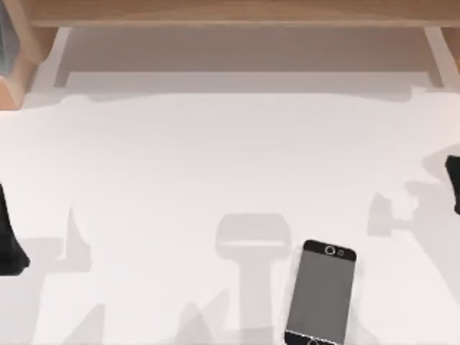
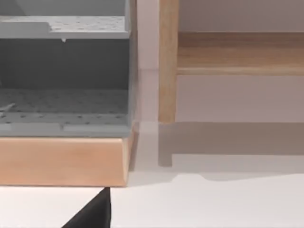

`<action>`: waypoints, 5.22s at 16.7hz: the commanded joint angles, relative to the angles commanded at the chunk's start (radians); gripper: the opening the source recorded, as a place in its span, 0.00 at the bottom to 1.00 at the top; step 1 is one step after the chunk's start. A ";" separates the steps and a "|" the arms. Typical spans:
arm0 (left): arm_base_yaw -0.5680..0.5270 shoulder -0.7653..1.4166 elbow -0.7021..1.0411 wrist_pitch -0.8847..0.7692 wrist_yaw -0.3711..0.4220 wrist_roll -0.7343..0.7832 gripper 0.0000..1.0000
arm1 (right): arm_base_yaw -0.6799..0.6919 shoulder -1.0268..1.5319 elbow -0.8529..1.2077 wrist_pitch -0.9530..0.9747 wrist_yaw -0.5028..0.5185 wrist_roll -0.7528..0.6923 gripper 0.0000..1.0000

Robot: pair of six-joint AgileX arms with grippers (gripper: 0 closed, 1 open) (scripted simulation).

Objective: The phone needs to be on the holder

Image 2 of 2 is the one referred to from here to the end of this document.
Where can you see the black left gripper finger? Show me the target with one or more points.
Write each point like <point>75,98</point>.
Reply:
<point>99,211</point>

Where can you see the pale wooden drawer front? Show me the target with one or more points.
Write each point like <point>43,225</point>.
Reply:
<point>61,161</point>

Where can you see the open wooden shelf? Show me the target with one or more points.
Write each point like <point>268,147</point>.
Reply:
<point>213,57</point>

